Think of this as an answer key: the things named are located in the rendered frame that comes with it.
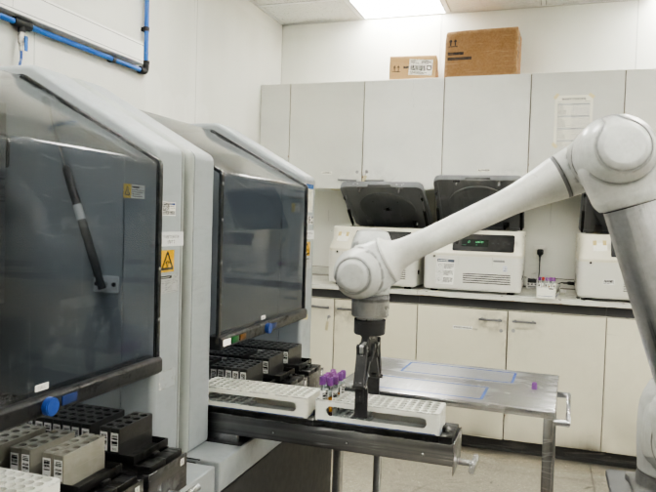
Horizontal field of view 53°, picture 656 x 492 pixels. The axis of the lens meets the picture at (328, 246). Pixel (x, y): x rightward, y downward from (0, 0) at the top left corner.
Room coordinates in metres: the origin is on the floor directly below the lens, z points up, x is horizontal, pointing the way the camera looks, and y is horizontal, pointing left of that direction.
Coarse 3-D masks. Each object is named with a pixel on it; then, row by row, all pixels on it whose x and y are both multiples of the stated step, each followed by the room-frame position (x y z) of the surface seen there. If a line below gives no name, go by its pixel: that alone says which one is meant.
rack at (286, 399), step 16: (224, 384) 1.66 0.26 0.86; (240, 384) 1.66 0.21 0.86; (256, 384) 1.67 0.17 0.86; (272, 384) 1.67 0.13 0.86; (208, 400) 1.63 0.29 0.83; (224, 400) 1.63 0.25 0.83; (240, 400) 1.64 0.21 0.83; (256, 400) 1.69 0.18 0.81; (272, 400) 1.68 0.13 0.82; (288, 400) 1.56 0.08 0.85; (304, 400) 1.55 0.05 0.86; (304, 416) 1.55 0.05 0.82
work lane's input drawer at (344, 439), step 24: (216, 408) 1.61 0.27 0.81; (240, 432) 1.58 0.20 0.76; (264, 432) 1.56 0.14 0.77; (288, 432) 1.54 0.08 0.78; (312, 432) 1.52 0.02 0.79; (336, 432) 1.50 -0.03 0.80; (360, 432) 1.48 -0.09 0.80; (384, 432) 1.48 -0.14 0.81; (408, 432) 1.46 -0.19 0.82; (456, 432) 1.49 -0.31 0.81; (384, 456) 1.46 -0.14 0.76; (408, 456) 1.45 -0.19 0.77; (432, 456) 1.43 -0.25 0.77; (456, 456) 1.46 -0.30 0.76
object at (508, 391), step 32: (352, 384) 1.87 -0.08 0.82; (384, 384) 1.88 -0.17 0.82; (416, 384) 1.89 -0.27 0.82; (448, 384) 1.90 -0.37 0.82; (480, 384) 1.92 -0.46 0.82; (512, 384) 1.93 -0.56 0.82; (544, 384) 1.94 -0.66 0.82; (544, 416) 1.65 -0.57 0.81; (544, 448) 1.65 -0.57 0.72; (544, 480) 1.65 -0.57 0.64
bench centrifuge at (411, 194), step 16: (352, 192) 4.17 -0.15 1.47; (368, 192) 4.13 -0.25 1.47; (384, 192) 4.09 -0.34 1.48; (400, 192) 4.05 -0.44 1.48; (416, 192) 4.02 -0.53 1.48; (352, 208) 4.33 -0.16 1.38; (368, 208) 4.29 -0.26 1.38; (384, 208) 4.24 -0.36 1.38; (400, 208) 4.20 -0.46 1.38; (416, 208) 4.17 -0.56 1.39; (352, 224) 4.38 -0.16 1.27; (368, 224) 4.45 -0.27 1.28; (384, 224) 4.42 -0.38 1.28; (400, 224) 4.38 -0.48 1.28; (416, 224) 4.31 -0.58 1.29; (336, 240) 4.02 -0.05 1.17; (336, 256) 3.99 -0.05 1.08; (416, 272) 3.84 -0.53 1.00
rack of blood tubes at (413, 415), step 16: (320, 400) 1.53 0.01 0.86; (336, 400) 1.54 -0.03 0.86; (352, 400) 1.53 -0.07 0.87; (368, 400) 1.54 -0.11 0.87; (384, 400) 1.54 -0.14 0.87; (400, 400) 1.55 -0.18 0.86; (416, 400) 1.55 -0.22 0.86; (320, 416) 1.53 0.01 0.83; (336, 416) 1.54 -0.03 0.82; (352, 416) 1.53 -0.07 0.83; (368, 416) 1.54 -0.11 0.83; (384, 416) 1.58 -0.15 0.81; (400, 416) 1.57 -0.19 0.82; (416, 416) 1.46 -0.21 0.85; (432, 416) 1.45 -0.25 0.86; (432, 432) 1.45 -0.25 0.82
